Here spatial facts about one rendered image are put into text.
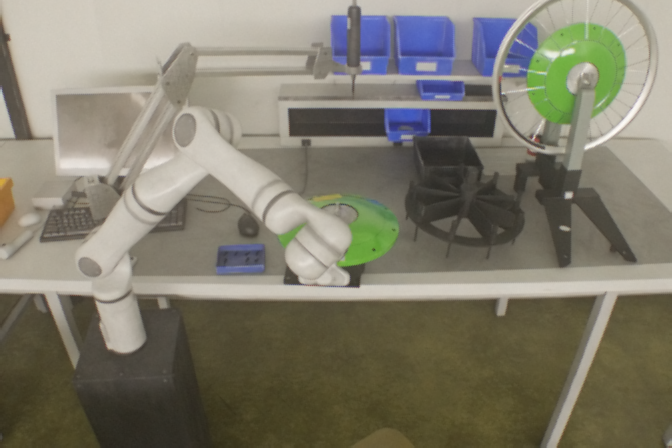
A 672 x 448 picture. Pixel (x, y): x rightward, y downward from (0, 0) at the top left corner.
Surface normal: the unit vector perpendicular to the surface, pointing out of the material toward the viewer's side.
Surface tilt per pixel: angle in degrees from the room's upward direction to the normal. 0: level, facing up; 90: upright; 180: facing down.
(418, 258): 0
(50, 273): 0
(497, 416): 0
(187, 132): 62
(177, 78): 90
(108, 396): 90
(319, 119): 90
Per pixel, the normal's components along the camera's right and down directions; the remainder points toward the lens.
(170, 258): 0.00, -0.86
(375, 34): 0.00, 0.51
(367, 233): 0.21, -0.71
